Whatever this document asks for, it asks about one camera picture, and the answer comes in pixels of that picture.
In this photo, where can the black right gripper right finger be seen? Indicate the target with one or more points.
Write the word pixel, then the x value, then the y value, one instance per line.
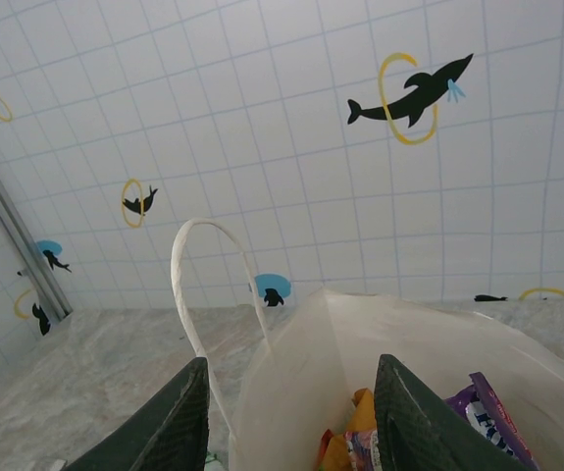
pixel 409 432

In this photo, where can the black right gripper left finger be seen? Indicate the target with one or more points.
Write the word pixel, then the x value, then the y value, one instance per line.
pixel 173 432

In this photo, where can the red fruit candy bag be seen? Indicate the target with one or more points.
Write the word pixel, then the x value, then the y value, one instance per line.
pixel 355 446

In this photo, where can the purple snack bag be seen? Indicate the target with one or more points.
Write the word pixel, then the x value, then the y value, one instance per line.
pixel 487 417

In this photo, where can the marble pattern table cloth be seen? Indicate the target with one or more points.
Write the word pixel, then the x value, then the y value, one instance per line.
pixel 90 363

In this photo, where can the black penguin blue circle sticker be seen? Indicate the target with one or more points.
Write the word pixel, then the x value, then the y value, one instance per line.
pixel 276 284

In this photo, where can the black shark blue circle sticker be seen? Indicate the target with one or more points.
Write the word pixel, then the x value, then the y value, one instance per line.
pixel 46 246

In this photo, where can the aluminium corner post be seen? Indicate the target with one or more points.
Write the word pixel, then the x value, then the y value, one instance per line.
pixel 16 230

